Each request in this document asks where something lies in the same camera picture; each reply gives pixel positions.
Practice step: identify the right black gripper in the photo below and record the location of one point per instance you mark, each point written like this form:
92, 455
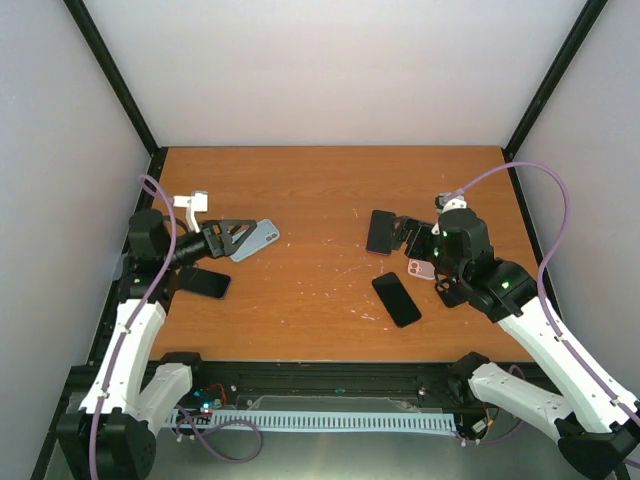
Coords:
419, 227

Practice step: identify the black smartphone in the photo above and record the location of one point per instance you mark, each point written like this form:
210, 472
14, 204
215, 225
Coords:
396, 300

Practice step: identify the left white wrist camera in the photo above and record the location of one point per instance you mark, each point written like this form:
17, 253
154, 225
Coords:
196, 202

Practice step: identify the pink phone case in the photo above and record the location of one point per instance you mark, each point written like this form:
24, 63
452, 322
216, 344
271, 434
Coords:
421, 269

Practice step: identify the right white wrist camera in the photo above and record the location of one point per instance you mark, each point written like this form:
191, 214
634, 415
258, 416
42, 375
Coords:
447, 201

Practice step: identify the black aluminium frame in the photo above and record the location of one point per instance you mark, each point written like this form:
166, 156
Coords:
585, 20

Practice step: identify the blue smartphone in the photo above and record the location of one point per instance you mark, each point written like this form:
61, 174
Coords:
203, 282

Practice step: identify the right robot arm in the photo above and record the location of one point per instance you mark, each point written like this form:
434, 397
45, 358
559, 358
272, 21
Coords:
591, 417

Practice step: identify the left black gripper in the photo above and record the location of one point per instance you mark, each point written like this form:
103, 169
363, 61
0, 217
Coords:
224, 246

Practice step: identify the small electronics board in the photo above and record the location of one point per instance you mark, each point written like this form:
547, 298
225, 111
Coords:
210, 400

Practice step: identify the light blue cable duct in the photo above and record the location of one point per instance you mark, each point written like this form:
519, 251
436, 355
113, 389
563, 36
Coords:
333, 422

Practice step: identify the maroon smartphone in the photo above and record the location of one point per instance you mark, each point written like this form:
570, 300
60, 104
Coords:
380, 232

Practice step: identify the light blue phone case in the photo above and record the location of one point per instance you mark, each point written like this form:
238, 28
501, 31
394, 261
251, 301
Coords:
264, 235

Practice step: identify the black phone case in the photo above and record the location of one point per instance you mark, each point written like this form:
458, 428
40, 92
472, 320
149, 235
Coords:
450, 293

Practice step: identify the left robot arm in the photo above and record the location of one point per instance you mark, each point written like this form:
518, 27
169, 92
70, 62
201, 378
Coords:
113, 433

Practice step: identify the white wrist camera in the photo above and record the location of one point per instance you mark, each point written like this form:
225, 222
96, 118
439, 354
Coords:
447, 201
196, 202

